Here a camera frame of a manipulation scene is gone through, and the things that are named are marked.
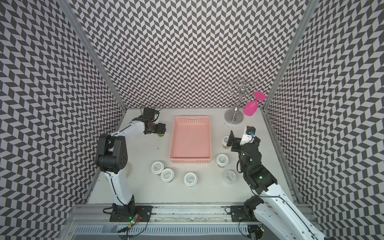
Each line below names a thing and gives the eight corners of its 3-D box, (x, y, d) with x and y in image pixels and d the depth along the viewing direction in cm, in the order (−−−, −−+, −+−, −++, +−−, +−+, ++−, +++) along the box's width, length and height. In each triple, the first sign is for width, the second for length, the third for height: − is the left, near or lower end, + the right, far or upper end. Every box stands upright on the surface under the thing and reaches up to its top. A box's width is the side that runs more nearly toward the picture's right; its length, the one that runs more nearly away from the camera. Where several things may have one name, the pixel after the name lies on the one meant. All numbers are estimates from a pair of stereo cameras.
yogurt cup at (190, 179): (182, 181, 84) (181, 177, 79) (191, 173, 87) (190, 169, 82) (191, 190, 81) (190, 187, 76) (199, 182, 84) (199, 178, 79)
